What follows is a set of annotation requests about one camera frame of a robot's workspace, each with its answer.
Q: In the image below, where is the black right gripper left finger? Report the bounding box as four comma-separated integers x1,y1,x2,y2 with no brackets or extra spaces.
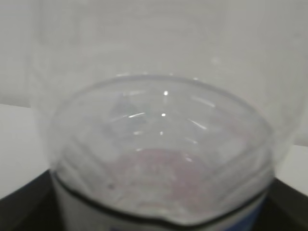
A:
0,171,60,231

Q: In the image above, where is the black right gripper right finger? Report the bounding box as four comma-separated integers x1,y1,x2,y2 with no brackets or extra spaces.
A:
265,179,308,231

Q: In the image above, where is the clear plastic water bottle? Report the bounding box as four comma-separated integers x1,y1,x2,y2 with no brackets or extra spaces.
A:
28,0,308,231

